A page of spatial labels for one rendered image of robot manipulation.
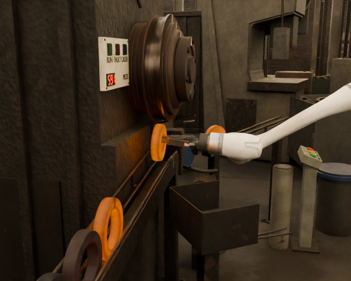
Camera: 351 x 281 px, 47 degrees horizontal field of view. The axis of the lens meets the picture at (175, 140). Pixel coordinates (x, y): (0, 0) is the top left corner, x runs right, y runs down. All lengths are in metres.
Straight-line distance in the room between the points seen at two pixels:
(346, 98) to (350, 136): 2.29
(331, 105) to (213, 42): 3.01
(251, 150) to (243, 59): 2.94
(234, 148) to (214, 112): 3.04
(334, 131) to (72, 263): 3.15
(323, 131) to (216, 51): 1.48
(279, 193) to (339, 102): 0.99
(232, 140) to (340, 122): 2.39
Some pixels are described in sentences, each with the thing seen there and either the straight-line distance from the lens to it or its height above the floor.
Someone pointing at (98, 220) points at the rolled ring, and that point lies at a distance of 1.16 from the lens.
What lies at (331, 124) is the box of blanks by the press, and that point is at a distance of 3.84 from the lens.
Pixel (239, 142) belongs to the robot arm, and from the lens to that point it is 1.56.
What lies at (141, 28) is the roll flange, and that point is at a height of 1.29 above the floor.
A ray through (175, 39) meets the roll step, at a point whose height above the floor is 1.24.
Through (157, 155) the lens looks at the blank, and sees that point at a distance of 1.60.
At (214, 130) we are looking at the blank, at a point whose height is 0.76.
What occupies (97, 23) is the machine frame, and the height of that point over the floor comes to 1.28.
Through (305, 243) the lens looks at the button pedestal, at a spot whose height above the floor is 0.03.
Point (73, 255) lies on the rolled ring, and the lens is 1.02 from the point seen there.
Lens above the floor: 1.19
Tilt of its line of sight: 12 degrees down
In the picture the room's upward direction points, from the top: straight up
